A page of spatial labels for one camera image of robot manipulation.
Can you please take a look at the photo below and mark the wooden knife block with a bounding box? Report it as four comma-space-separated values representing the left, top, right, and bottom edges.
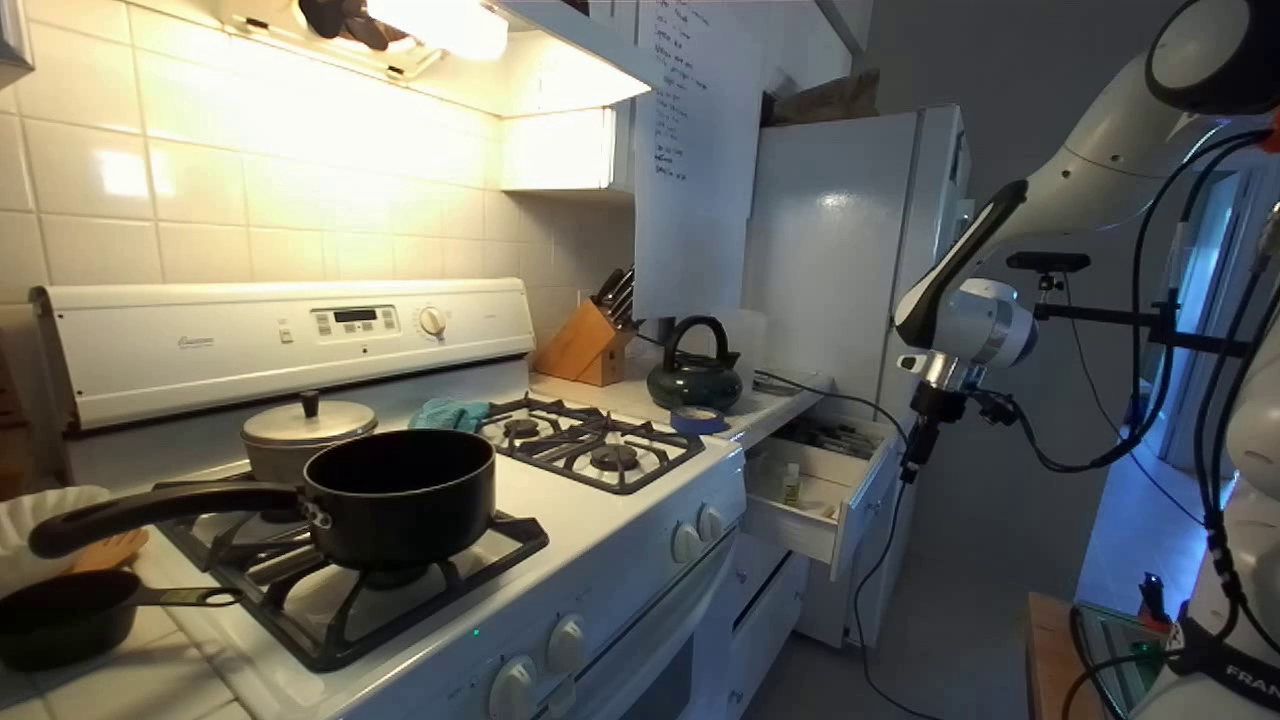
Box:
530, 269, 637, 389

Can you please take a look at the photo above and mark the white plate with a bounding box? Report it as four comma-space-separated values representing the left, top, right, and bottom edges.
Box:
0, 480, 134, 601

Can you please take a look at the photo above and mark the small black frying pan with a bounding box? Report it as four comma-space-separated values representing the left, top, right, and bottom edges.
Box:
0, 572, 241, 674

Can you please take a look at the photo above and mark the clear plastic bottle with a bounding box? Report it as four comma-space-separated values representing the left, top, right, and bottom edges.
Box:
778, 461, 804, 503

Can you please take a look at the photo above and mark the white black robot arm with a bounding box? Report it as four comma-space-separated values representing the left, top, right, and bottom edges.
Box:
892, 0, 1280, 478

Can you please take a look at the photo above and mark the white range hood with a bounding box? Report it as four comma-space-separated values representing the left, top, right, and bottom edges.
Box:
134, 0, 656, 119

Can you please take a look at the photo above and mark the dark green kettle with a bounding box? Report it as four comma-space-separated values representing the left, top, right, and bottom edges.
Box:
649, 316, 745, 411

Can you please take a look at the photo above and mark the black camera stand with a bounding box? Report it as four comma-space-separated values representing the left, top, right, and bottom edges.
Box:
1006, 251, 1247, 359

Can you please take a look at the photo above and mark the white gas stove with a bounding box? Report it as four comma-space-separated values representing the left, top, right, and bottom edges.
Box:
32, 280, 745, 720

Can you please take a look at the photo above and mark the grey lidded pot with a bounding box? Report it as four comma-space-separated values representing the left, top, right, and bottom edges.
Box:
241, 393, 378, 486

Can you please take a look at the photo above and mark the white kitchen drawer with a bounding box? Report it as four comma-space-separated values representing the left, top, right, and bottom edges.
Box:
745, 419, 900, 582

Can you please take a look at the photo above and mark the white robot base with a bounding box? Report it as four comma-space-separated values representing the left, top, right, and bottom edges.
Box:
1133, 352, 1280, 720

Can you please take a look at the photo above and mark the black power cable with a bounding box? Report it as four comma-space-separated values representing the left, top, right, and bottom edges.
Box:
745, 369, 937, 720

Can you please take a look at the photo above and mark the large black saucepan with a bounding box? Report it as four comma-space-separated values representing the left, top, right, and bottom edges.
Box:
27, 429, 496, 572

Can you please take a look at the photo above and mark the teal dish cloth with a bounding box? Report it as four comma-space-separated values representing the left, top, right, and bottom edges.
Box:
409, 400, 489, 438

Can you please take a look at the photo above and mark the white lower drawer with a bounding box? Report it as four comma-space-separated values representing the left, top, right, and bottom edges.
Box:
687, 536, 807, 720

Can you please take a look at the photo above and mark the white refrigerator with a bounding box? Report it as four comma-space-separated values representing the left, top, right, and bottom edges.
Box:
745, 103, 967, 419

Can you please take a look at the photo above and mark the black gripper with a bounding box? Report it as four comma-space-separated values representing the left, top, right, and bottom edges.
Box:
900, 379, 965, 486

